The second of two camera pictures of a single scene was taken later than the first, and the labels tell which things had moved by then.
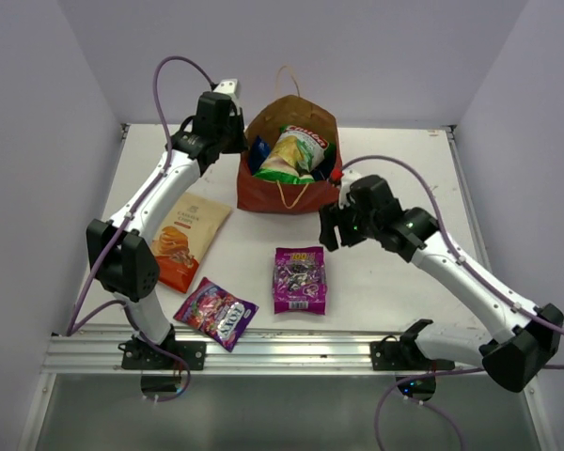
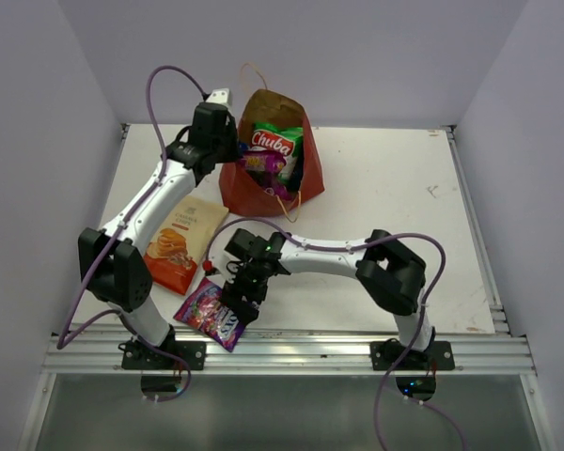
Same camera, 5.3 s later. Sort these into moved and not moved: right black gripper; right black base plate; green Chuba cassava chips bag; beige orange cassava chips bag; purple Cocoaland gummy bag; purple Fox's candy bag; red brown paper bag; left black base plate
Moved: green Chuba cassava chips bag; red brown paper bag; right black gripper; purple Cocoaland gummy bag
Not moved: left black base plate; right black base plate; purple Fox's candy bag; beige orange cassava chips bag
